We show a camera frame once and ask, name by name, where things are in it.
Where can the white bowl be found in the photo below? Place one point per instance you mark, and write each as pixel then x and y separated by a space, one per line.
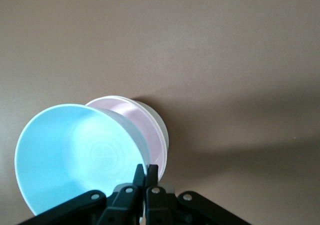
pixel 161 127

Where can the light blue bowl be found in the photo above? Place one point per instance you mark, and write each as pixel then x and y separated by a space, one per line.
pixel 65 150

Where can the pink bowl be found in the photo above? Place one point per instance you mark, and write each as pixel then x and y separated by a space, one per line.
pixel 147 125

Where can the brown table cover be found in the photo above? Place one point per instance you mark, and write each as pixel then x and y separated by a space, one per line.
pixel 200 47

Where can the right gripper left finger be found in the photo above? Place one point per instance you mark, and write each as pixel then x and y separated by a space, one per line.
pixel 120 205

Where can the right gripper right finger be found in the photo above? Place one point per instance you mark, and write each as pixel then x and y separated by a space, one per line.
pixel 160 207

